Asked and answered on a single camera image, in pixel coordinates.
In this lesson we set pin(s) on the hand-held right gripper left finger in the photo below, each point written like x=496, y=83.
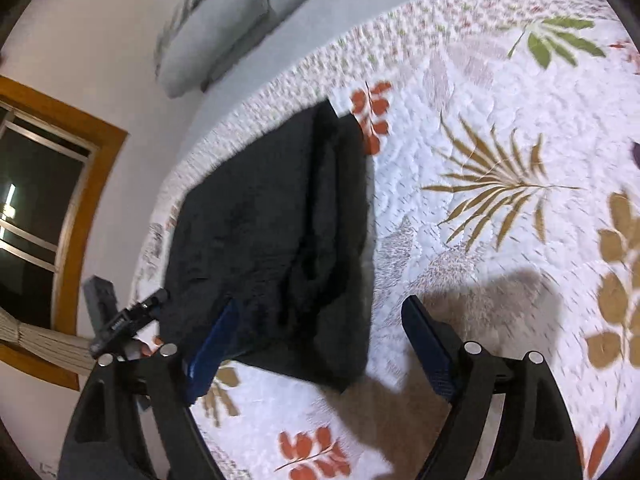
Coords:
x=210, y=355

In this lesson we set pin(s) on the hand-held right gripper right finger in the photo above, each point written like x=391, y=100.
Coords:
x=425, y=340

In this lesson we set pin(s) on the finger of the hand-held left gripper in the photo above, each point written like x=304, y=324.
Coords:
x=152, y=302

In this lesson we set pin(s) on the black pants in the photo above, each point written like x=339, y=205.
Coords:
x=270, y=240

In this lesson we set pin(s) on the person's left hand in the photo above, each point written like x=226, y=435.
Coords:
x=142, y=347

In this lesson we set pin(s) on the beige curtain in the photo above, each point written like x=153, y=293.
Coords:
x=45, y=342

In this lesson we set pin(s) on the large wooden framed window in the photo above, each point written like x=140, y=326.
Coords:
x=45, y=210

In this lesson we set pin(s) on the white floral quilted mattress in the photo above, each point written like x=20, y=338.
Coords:
x=500, y=110

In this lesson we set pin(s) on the grey bed sheet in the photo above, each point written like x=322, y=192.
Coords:
x=310, y=25

